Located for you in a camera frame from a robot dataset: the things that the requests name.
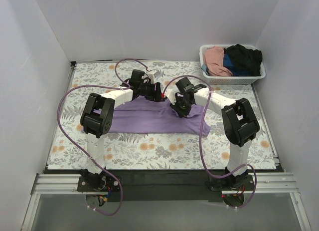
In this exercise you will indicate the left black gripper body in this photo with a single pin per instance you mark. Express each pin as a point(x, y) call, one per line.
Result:
point(157, 92)

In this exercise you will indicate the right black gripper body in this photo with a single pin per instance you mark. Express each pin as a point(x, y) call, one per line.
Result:
point(180, 110)

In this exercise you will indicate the purple t shirt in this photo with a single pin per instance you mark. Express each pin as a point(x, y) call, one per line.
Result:
point(143, 116)

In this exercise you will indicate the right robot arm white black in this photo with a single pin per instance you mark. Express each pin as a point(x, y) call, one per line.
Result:
point(239, 122)

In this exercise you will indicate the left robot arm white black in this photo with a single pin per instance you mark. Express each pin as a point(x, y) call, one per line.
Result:
point(97, 119)

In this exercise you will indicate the floral patterned table cloth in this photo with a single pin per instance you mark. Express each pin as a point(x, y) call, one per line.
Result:
point(152, 151)

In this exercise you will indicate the white plastic laundry basket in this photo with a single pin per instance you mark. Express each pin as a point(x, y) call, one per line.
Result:
point(237, 80)

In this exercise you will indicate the pink t shirt in basket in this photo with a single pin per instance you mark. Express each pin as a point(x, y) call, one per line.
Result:
point(213, 59)

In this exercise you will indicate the blue t shirt in basket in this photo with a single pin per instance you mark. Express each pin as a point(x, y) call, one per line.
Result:
point(237, 72)

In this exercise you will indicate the black t shirt in basket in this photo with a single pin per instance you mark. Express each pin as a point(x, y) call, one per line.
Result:
point(244, 58)

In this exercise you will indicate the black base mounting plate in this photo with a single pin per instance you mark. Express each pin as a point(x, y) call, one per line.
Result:
point(164, 185)

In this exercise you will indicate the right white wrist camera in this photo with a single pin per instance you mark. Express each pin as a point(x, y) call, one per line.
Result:
point(170, 95)

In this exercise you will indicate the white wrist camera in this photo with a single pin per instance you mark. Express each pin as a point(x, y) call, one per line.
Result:
point(154, 75)
point(170, 95)

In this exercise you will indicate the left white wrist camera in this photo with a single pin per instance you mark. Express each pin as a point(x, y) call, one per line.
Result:
point(154, 75)

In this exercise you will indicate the aluminium frame rail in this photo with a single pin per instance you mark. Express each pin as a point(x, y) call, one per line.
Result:
point(274, 204)

